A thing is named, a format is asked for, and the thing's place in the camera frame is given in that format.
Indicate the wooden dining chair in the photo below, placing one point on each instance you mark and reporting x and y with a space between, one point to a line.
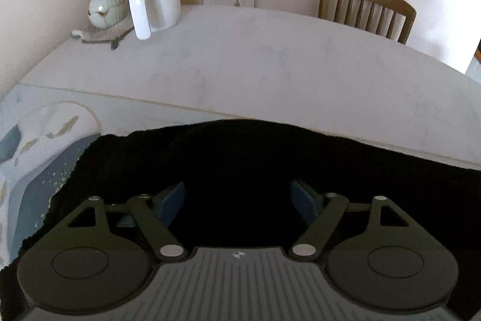
392 19

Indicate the pale green ceramic teapot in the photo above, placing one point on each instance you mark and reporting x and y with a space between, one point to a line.
104 14

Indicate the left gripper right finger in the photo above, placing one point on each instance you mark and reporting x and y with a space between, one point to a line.
322 213

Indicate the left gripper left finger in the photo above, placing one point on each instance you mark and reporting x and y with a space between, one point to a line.
152 215

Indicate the black garment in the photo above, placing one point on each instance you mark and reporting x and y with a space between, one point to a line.
407 247

